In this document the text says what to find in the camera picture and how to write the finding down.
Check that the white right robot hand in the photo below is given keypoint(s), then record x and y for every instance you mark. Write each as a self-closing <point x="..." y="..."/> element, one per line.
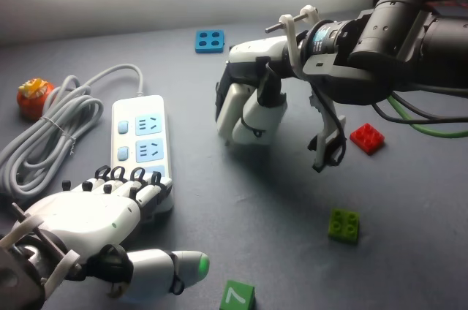
<point x="263" y="120"/>

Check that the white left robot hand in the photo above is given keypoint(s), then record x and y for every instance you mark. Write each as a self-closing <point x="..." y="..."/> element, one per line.
<point x="84" y="222"/>

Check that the white power strip blue sockets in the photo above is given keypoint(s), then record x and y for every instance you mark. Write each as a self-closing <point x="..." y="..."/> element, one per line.
<point x="128" y="116"/>

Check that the grey table cloth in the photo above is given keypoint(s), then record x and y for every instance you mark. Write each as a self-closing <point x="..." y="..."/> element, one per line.
<point x="256" y="196"/>

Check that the blue four-hole block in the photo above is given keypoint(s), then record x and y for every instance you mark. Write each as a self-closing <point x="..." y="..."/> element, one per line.
<point x="210" y="41"/>

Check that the red four-stud toy brick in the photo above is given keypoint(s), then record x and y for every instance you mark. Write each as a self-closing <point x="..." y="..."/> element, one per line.
<point x="367" y="139"/>

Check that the orange toy fruit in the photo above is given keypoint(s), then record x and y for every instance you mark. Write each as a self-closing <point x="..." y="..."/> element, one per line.
<point x="33" y="99"/>

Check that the green four-stud toy brick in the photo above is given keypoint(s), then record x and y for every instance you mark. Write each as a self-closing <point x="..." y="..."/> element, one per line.
<point x="343" y="227"/>

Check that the green number seven block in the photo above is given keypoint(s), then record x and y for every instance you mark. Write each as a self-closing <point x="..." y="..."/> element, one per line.
<point x="237" y="296"/>

